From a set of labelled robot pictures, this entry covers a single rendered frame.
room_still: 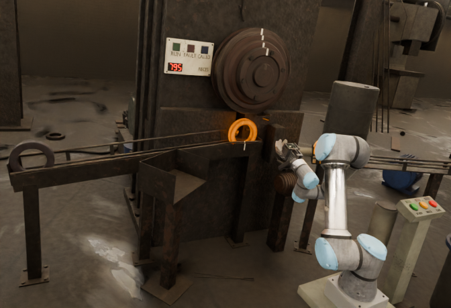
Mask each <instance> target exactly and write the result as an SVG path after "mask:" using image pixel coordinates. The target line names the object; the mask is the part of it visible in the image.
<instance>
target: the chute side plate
mask: <svg viewBox="0 0 451 308"><path fill-rule="evenodd" d="M244 144H246V145H245V150H244ZM261 145H262V143H235V144H234V145H233V144H224V145H219V146H210V147H205V148H197V149H192V150H183V151H185V152H189V153H192V154H195V155H198V156H201V157H204V158H206V159H209V160H210V161H211V160H219V159H223V158H231V157H243V156H249V154H250V152H256V151H258V156H259V155H260V149H261ZM156 155H158V154H155V155H149V156H141V157H136V158H127V159H122V160H113V161H108V162H99V163H94V164H85V165H80V166H71V167H66V168H57V169H52V170H43V171H38V172H29V173H24V174H16V175H11V176H10V177H11V182H12V185H13V191H14V193H16V192H21V191H23V189H22V185H38V189H41V188H46V187H53V186H58V185H66V184H71V183H78V182H83V181H91V180H95V179H100V178H107V177H112V176H120V175H125V174H132V173H137V172H138V169H139V161H142V160H145V159H147V158H151V157H153V156H156Z"/></svg>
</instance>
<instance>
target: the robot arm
mask: <svg viewBox="0 0 451 308"><path fill-rule="evenodd" d="M295 145H296V143H287V140H286V139H285V140H284V141H283V142H282V140H279V141H276V143H275V147H276V152H277V154H278V155H279V156H280V157H281V158H282V159H283V160H286V162H285V163H283V164H281V165H280V166H279V170H283V171H284V170H287V169H289V168H290V167H291V168H292V169H293V171H294V172H295V174H296V175H297V176H298V179H297V182H296V185H295V188H294V189H293V193H292V198H293V200H294V201H296V202H298V203H302V202H304V201H305V200H306V199H321V200H325V229H324V230H323V231H322V232H321V237H320V238H318V239H317V240H316V243H315V254H316V257H317V260H318V262H319V264H320V265H321V266H322V267H323V268H324V269H328V270H343V271H342V272H341V273H340V275H339V278H338V284H339V286H340V288H341V289H342V290H343V291H344V292H345V293H346V294H347V295H348V296H350V297H352V298H353V299H356V300H358V301H362V302H369V301H372V300H374V298H375V297H376V295H377V278H378V276H379V273H380V271H381V268H382V266H383V263H384V261H385V260H386V255H387V249H386V247H385V245H384V244H383V243H382V242H380V241H379V240H378V239H376V238H374V237H372V236H370V235H367V234H360V235H359V236H358V237H357V240H352V235H351V234H350V233H349V232H348V227H347V196H346V181H347V180H348V179H349V178H350V177H351V176H352V175H353V174H354V173H355V172H356V171H357V170H360V169H362V168H363V167H364V166H365V165H366V164H367V163H368V161H369V159H370V147H369V145H368V144H367V142H366V141H365V140H363V139H362V138H360V137H358V136H346V135H340V134H323V135H322V136H321V137H320V138H319V140H318V141H317V144H316V147H315V157H316V159H317V160H319V161H320V162H321V167H322V168H323V169H324V182H323V183H322V184H321V185H319V184H318V183H319V179H318V177H317V176H316V174H315V173H314V172H313V171H312V169H310V167H309V166H308V165H307V163H306V162H305V161H304V160H303V159H302V157H303V155H302V153H300V151H299V149H300V148H299V147H298V145H296V146H297V147H298V148H297V147H296V146H295Z"/></svg>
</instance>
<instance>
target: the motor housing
mask: <svg viewBox="0 0 451 308"><path fill-rule="evenodd" d="M297 179H298V176H297V175H296V174H295V173H294V172H286V173H280V174H277V175H276V177H275V179H274V187H275V189H276V194H275V198H274V205H273V208H272V215H271V219H270V225H269V229H268V236H267V240H266V245H267V246H268V247H269V248H270V249H271V250H272V251H273V252H280V251H284V248H285V242H286V239H287V233H288V229H289V224H290V220H291V214H292V210H293V205H294V200H293V198H292V193H293V189H294V188H295V185H296V182H297Z"/></svg>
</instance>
